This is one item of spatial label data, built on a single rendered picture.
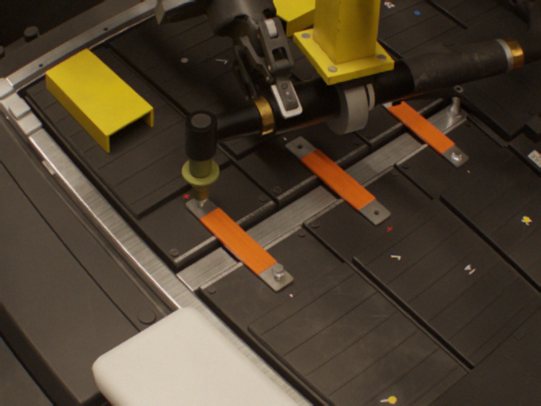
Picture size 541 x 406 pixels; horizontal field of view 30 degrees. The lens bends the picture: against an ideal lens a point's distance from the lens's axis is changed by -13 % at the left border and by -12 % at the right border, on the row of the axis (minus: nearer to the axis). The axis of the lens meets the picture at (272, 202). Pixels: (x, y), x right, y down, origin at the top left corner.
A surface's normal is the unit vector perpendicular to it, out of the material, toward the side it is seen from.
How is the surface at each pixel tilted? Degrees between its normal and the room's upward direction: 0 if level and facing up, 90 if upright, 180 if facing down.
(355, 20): 90
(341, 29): 90
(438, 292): 0
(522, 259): 0
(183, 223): 0
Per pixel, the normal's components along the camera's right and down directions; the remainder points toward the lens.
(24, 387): 0.04, -0.67
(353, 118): 0.43, 0.64
